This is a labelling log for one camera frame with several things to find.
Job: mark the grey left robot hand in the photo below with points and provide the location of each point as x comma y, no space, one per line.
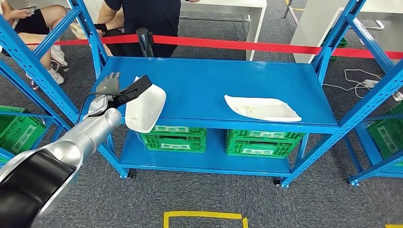
108,85

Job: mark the white curved plastic part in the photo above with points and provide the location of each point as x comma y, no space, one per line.
144,110

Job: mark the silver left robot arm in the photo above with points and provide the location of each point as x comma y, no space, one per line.
91,135

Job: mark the white plastic part with writing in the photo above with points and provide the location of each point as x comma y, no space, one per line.
264,110

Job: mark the beige shoe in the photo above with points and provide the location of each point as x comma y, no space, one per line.
78,31

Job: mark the person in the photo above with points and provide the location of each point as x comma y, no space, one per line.
151,19
47,15

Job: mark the green plastic crate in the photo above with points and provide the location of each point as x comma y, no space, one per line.
382,138
400,162
182,130
258,150
264,135
342,42
173,145
19,135

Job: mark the grey mobile phone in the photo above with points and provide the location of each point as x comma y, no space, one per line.
29,9

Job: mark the red barrier tape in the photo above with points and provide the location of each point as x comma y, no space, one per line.
236,44

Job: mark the white table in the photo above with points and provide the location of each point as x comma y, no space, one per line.
256,28

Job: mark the white desk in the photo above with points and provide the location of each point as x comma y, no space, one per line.
308,28

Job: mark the small white power strip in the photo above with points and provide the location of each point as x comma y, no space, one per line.
371,83

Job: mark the white plug adapter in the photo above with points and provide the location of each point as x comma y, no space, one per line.
398,96

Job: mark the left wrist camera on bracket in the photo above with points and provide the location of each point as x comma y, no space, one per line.
138,88

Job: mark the black stanchion post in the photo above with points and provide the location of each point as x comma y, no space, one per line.
144,41

